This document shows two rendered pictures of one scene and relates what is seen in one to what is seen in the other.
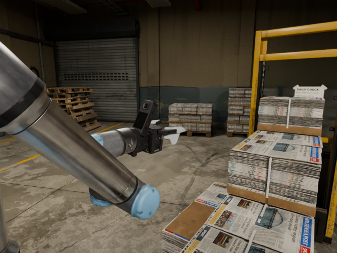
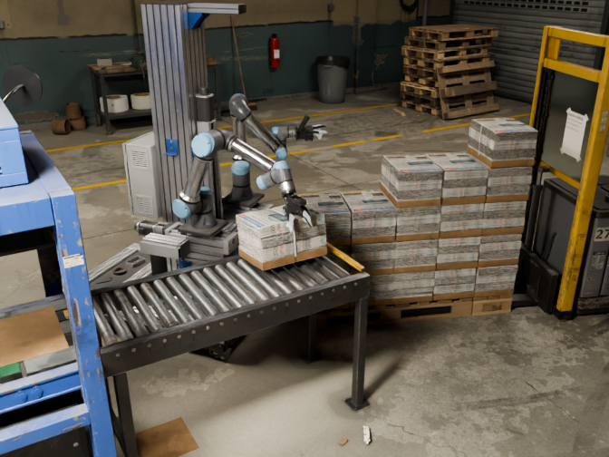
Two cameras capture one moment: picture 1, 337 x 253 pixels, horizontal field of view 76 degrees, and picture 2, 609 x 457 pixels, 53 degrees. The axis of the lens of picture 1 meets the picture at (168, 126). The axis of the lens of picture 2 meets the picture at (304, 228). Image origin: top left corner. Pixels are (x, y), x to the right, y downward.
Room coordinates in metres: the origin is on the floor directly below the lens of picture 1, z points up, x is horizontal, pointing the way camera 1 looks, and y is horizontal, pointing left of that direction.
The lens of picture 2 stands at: (-2.01, -2.76, 2.22)
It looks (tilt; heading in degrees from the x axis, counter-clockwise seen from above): 23 degrees down; 47
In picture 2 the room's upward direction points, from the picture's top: straight up
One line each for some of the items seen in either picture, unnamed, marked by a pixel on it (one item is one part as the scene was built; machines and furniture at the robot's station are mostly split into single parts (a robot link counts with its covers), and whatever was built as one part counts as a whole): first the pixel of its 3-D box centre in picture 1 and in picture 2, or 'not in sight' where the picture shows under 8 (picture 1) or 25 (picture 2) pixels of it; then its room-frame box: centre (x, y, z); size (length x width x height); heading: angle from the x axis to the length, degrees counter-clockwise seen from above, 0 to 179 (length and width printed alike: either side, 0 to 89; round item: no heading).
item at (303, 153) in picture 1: (276, 148); (411, 162); (1.04, -0.54, 1.06); 0.37 x 0.29 x 0.01; 56
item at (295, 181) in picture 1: (273, 171); (410, 180); (1.04, -0.53, 0.95); 0.38 x 0.29 x 0.23; 56
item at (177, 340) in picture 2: not in sight; (247, 319); (-0.57, -0.86, 0.74); 1.34 x 0.05 x 0.12; 167
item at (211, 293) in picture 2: not in sight; (211, 293); (-0.59, -0.60, 0.77); 0.47 x 0.05 x 0.05; 77
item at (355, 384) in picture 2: not in sight; (359, 351); (0.05, -1.01, 0.34); 0.06 x 0.06 x 0.68; 77
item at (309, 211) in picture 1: (272, 187); (409, 193); (1.04, -0.53, 0.86); 0.38 x 0.29 x 0.04; 56
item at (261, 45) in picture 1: (255, 127); (533, 154); (2.07, -0.84, 0.97); 0.09 x 0.09 x 1.75; 56
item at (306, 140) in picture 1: (284, 137); (454, 160); (1.27, -0.70, 1.06); 0.37 x 0.28 x 0.01; 57
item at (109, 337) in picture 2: not in sight; (101, 322); (-1.09, -0.49, 0.77); 0.47 x 0.05 x 0.05; 77
